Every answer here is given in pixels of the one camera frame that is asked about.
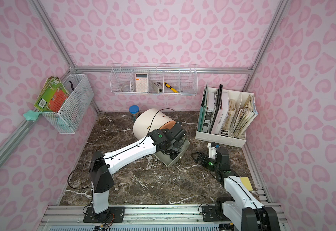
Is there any white pink book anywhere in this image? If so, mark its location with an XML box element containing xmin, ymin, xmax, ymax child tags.
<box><xmin>210</xmin><ymin>91</ymin><xmax>229</xmax><ymax>135</ymax></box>

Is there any pink white calculator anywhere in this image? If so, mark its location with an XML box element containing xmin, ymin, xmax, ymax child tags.
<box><xmin>135</xmin><ymin>73</ymin><xmax>149</xmax><ymax>92</ymax></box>

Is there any grey stapler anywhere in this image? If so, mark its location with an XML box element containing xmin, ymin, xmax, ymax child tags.
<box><xmin>151</xmin><ymin>82</ymin><xmax>163</xmax><ymax>93</ymax></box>

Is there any orange top drawer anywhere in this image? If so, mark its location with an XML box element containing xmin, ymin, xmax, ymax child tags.
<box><xmin>160</xmin><ymin>120</ymin><xmax>176</xmax><ymax>130</ymax></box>

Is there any blue lid pencil jar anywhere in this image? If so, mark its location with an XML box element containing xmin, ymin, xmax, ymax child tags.
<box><xmin>129</xmin><ymin>105</ymin><xmax>140</xmax><ymax>122</ymax></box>

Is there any stack of magazines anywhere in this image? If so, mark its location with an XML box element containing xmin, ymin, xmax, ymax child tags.
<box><xmin>221</xmin><ymin>93</ymin><xmax>258</xmax><ymax>139</ymax></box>

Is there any white wire wall shelf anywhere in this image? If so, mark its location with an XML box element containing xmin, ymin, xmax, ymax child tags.
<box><xmin>109</xmin><ymin>64</ymin><xmax>198</xmax><ymax>95</ymax></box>

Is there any teal green folder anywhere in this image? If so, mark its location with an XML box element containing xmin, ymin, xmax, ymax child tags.
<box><xmin>197</xmin><ymin>82</ymin><xmax>208</xmax><ymax>133</ymax></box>

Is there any yellow sticky note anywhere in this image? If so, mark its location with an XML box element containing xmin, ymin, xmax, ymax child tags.
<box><xmin>240</xmin><ymin>177</ymin><xmax>253</xmax><ymax>192</ymax></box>

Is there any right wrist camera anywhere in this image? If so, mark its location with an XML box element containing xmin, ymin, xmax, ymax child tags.
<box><xmin>207</xmin><ymin>142</ymin><xmax>221</xmax><ymax>159</ymax></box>

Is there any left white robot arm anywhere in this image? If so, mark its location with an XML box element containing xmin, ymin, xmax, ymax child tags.
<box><xmin>87</xmin><ymin>121</ymin><xmax>187</xmax><ymax>215</ymax></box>

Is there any white round drawer cabinet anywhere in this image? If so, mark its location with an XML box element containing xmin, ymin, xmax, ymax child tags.
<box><xmin>133</xmin><ymin>108</ymin><xmax>173</xmax><ymax>140</ymax></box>

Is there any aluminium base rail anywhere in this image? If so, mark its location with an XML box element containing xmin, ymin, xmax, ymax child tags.
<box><xmin>36</xmin><ymin>204</ymin><xmax>285</xmax><ymax>231</ymax></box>

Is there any round metal tin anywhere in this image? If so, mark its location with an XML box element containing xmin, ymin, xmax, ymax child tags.
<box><xmin>120</xmin><ymin>84</ymin><xmax>131</xmax><ymax>92</ymax></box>

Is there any green red booklet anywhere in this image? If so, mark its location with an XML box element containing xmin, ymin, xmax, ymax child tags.
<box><xmin>34</xmin><ymin>76</ymin><xmax>70</xmax><ymax>113</ymax></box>

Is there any grey bottom drawer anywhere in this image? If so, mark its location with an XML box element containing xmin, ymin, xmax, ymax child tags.
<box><xmin>154</xmin><ymin>139</ymin><xmax>190</xmax><ymax>167</ymax></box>

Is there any yellow black utility knife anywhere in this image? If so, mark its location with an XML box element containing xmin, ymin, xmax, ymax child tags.
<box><xmin>164</xmin><ymin>82</ymin><xmax>179</xmax><ymax>94</ymax></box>

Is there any mint green wall hook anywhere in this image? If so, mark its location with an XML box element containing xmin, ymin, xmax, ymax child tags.
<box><xmin>23</xmin><ymin>110</ymin><xmax>42</xmax><ymax>121</ymax></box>

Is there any black binder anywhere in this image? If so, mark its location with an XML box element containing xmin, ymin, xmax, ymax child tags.
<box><xmin>209</xmin><ymin>84</ymin><xmax>223</xmax><ymax>133</ymax></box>

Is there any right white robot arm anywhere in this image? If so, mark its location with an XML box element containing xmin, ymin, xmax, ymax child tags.
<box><xmin>191</xmin><ymin>152</ymin><xmax>281</xmax><ymax>231</ymax></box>

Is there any white mesh wall basket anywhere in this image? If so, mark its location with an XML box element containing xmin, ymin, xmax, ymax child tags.
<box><xmin>42</xmin><ymin>74</ymin><xmax>94</xmax><ymax>134</ymax></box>

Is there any white file organizer box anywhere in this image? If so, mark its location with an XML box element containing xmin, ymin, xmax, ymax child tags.
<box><xmin>196</xmin><ymin>85</ymin><xmax>258</xmax><ymax>148</ymax></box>

